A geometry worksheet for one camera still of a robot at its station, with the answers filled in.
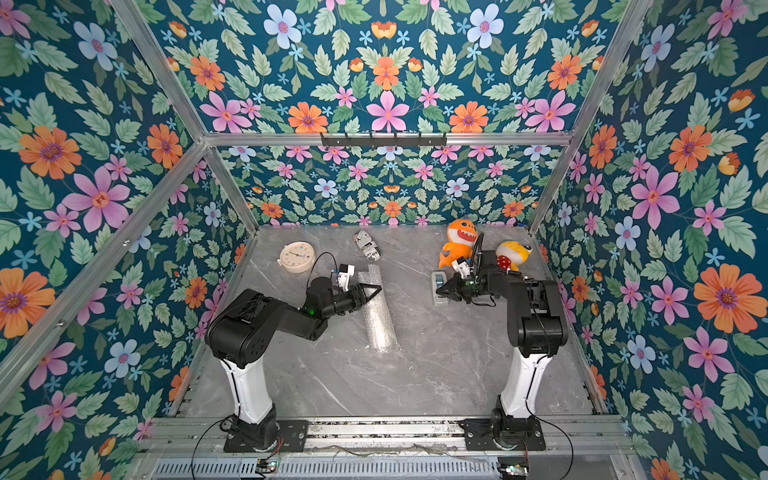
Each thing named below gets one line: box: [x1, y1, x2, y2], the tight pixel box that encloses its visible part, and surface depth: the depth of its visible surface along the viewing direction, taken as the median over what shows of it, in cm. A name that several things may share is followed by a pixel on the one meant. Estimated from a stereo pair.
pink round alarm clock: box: [277, 241, 316, 274], surface depth 110 cm
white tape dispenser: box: [431, 270, 449, 305], surface depth 100 cm
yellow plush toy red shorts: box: [496, 241, 533, 272], surface depth 104 cm
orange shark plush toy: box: [439, 219, 479, 268], surface depth 110 cm
